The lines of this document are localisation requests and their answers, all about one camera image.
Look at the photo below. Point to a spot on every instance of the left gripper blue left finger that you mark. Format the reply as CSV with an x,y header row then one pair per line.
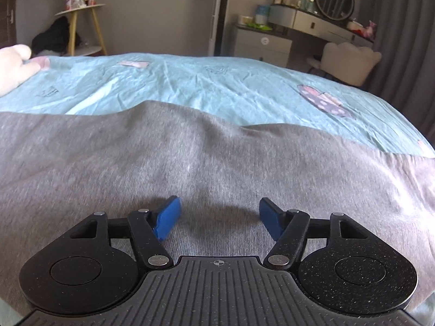
x,y
147,225

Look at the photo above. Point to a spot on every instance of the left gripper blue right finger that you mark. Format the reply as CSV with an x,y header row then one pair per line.
x,y
291,224

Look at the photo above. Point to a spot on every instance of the grey sweat pants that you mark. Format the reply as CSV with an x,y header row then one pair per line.
x,y
58,169

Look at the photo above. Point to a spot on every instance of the light blue bed sheet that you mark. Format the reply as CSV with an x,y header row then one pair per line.
x,y
242,91

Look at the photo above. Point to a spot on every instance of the white shell back chair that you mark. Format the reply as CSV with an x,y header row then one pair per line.
x,y
346,62

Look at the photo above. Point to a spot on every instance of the white drawer cabinet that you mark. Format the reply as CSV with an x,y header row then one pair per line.
x,y
261,46

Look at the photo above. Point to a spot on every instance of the round side table yellow legs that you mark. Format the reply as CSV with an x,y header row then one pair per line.
x,y
85,34

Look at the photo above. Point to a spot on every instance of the white grey dressing table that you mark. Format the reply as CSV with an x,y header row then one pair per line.
x,y
311,24

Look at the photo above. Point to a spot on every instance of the black clothes pile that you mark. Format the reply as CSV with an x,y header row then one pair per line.
x,y
54,39

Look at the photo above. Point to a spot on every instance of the pink white pillow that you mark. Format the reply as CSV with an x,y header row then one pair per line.
x,y
17,66

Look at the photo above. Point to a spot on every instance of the grey curtain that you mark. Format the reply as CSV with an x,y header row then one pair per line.
x,y
405,75

